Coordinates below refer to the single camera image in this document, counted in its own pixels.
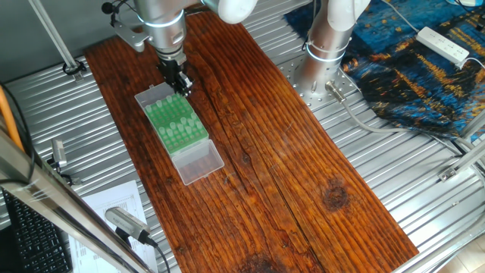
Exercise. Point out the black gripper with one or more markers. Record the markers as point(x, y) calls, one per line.
point(171, 68)

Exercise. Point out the clear box with green rack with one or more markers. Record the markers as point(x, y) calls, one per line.
point(166, 113)
point(199, 165)

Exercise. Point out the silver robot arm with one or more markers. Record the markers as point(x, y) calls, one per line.
point(163, 22)

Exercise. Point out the brown wooden board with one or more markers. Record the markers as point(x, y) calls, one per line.
point(265, 170)

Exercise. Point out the printed white paper sheet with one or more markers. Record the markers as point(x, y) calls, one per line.
point(113, 193)

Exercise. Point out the black keyboard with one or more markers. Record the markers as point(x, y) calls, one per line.
point(34, 239)

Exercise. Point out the blue painted cloth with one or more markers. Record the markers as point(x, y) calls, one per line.
point(417, 95)

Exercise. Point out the white power strip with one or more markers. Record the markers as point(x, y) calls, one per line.
point(441, 44)

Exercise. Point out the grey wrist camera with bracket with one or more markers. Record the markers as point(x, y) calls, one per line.
point(130, 36)

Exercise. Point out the aluminium post with foot bracket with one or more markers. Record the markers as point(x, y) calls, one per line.
point(53, 34)

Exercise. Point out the small grey camera on clamp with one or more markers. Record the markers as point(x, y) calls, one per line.
point(58, 151)

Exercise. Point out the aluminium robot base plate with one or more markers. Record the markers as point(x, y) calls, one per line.
point(352, 84)

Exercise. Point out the steel frame bar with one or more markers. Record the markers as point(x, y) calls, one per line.
point(57, 212)

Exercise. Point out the aluminium frame profile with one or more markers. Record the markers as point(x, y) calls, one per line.
point(470, 155)

